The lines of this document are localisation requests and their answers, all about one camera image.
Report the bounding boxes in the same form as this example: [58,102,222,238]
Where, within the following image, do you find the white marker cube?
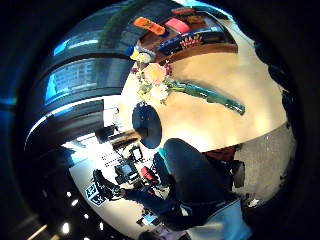
[84,183,108,208]

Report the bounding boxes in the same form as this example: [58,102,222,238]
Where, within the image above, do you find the black monitor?
[94,124,118,144]

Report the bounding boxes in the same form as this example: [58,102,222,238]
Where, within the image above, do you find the red bag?
[139,165,160,186]

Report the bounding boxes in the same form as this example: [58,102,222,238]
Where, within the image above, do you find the black round vase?
[131,102,163,150]

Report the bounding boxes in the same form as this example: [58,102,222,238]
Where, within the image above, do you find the brown wooden shelf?
[138,6,239,64]

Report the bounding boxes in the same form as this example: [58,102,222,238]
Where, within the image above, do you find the dark colourful printed box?
[155,26,224,56]

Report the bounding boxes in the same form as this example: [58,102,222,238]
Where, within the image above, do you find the the person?
[134,138,254,240]

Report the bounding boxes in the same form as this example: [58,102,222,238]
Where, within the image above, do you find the artificial flower bouquet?
[131,61,247,117]

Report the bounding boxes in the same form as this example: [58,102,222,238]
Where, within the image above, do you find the pink box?
[163,17,191,35]

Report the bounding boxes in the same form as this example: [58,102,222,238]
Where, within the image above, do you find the red flat box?
[170,7,197,17]

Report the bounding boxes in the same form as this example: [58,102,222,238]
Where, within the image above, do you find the yellow and blue bottle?
[125,45,141,62]

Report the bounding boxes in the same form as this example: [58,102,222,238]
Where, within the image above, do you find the orange box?
[131,16,167,36]

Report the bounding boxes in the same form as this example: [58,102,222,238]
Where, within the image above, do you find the camera on tripod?
[113,144,145,186]

